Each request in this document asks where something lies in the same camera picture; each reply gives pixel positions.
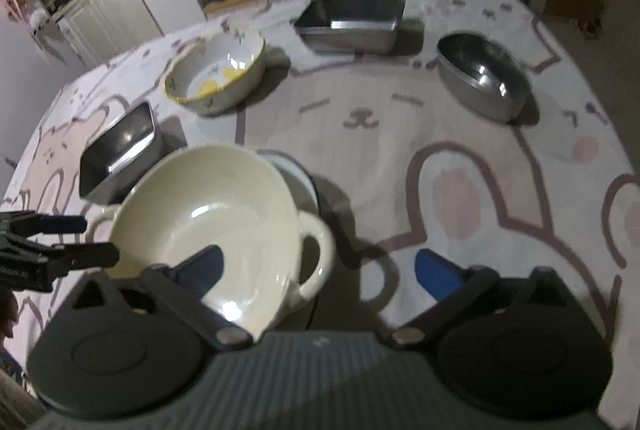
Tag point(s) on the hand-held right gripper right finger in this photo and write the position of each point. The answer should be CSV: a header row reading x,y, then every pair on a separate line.
x,y
437,277

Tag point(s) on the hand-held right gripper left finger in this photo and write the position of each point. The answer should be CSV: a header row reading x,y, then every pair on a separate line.
x,y
200,267

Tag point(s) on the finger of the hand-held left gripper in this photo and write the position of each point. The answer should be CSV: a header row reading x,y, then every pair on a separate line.
x,y
60,224
85,256

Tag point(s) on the steel rectangular container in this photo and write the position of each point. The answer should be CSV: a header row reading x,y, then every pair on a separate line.
x,y
350,37
120,145

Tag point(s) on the white square leaf-print plate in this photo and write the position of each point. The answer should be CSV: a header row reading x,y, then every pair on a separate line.
x,y
300,190

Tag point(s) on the floral bowl with yellow rim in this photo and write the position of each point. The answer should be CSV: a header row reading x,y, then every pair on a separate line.
x,y
215,65

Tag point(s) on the oval steel bowl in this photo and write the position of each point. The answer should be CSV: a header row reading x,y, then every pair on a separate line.
x,y
475,65

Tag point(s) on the cartoon printed tablecloth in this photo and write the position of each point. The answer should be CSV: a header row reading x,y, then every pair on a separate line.
x,y
450,150

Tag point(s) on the white kitchen cabinet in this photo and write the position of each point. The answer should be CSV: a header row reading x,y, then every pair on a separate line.
x,y
110,20

